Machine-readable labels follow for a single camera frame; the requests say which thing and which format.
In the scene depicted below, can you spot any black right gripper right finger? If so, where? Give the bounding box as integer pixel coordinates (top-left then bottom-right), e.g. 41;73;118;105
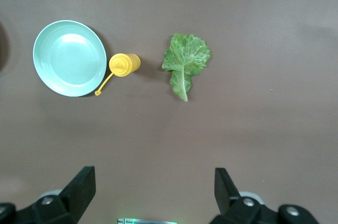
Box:
210;167;322;224

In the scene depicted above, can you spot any green lettuce leaf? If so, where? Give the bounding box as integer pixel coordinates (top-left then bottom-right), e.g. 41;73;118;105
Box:
161;33;211;102

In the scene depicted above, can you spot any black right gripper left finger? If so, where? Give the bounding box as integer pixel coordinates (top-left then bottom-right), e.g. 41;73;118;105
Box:
0;165;97;224

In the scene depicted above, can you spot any mint green plate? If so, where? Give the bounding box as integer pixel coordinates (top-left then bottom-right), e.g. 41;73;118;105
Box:
33;20;108;97

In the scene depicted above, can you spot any yellow mustard squeeze bottle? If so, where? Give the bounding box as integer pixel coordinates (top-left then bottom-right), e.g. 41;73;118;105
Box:
94;53;142;96

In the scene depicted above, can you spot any brown table cloth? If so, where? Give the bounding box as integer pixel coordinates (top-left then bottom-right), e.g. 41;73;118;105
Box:
0;0;338;224

